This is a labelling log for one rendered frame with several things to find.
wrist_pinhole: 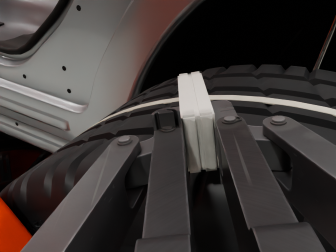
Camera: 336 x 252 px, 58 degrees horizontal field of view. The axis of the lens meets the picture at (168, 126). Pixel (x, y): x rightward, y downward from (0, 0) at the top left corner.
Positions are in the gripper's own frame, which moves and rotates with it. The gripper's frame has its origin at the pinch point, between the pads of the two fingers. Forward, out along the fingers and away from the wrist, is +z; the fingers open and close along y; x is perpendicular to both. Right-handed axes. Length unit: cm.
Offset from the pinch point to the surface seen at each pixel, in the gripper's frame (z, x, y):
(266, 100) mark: 6.4, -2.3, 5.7
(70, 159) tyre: 2.8, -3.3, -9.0
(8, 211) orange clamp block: 1.5, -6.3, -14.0
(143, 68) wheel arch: 41.6, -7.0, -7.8
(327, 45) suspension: 53, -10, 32
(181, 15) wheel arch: 37.6, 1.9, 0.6
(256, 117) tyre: 3.6, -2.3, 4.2
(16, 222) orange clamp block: 1.2, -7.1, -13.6
